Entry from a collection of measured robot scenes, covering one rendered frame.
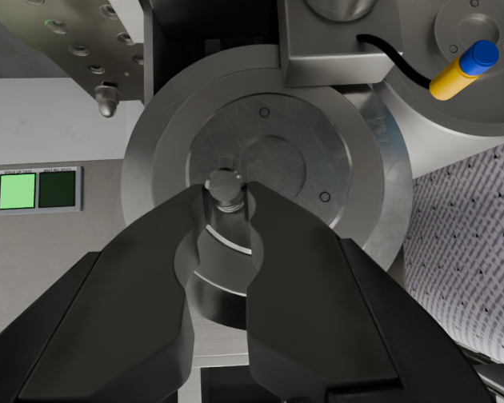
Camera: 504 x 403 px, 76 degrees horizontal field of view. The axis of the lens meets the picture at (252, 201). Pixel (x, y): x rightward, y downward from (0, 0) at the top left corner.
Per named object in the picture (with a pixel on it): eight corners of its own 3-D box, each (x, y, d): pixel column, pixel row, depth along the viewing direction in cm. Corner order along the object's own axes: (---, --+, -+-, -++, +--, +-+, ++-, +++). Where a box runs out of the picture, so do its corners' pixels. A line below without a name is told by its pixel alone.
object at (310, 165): (388, 193, 14) (246, 291, 14) (371, 199, 16) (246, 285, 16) (290, 60, 15) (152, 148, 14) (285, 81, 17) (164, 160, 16)
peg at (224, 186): (209, 209, 11) (200, 171, 11) (218, 216, 14) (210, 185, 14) (248, 200, 11) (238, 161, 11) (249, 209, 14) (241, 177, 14)
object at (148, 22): (150, -186, 20) (154, 104, 17) (205, 47, 43) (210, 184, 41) (141, -186, 20) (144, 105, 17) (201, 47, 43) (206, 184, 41)
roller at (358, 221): (373, 61, 17) (398, 291, 15) (299, 171, 42) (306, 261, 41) (147, 73, 16) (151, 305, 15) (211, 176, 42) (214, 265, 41)
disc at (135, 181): (397, 36, 17) (431, 323, 15) (392, 41, 18) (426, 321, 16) (119, 49, 17) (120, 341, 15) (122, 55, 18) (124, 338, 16)
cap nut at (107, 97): (114, 84, 49) (114, 112, 49) (123, 95, 53) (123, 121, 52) (90, 85, 49) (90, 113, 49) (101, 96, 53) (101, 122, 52)
